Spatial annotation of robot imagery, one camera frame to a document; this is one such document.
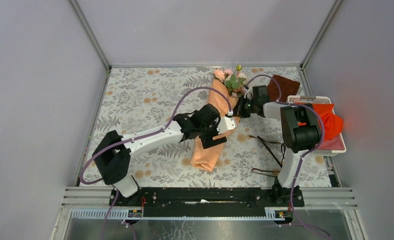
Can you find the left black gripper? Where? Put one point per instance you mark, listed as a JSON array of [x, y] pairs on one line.
[[206, 140]]

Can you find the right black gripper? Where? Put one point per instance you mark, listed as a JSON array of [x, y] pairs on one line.
[[238, 111]]

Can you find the pink fake rose spray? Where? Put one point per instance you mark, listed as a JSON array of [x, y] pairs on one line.
[[234, 83]]

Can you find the large pink fake rose stem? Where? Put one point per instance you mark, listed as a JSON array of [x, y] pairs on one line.
[[221, 75]]

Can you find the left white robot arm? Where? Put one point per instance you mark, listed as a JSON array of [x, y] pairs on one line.
[[114, 153]]

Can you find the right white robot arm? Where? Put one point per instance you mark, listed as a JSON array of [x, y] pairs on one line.
[[301, 133]]

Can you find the brown towel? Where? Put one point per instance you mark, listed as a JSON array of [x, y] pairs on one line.
[[287, 86]]

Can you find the white plastic basket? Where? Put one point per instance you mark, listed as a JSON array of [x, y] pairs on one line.
[[313, 100]]

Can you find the floral patterned table mat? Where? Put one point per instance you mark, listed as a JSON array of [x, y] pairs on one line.
[[138, 99]]

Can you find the orange cloth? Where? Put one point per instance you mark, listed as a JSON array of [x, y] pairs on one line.
[[333, 124]]

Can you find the pink cloth in basket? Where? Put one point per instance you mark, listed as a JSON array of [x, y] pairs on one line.
[[334, 144]]

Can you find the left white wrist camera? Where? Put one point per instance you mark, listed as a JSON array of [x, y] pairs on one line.
[[226, 123]]

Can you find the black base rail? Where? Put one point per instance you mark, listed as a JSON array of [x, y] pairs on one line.
[[214, 202]]

